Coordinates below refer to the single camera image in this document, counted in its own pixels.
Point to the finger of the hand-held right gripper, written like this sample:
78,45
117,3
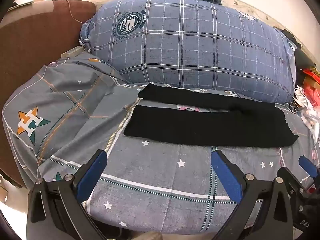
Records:
308,167

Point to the grey star print bedsheet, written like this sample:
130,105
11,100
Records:
150,170

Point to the red plastic bag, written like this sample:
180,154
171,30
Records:
312,87

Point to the blue plaid pillow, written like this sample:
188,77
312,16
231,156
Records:
187,50

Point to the black pants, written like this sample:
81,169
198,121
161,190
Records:
200,127

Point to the brown headboard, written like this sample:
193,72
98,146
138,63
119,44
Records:
37,42

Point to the dark cloth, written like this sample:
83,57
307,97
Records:
291,37

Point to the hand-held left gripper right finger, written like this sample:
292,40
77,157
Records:
225,175

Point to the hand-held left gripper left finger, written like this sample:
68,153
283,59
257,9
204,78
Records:
92,175

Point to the wooden bed rail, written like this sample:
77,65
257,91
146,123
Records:
71,52

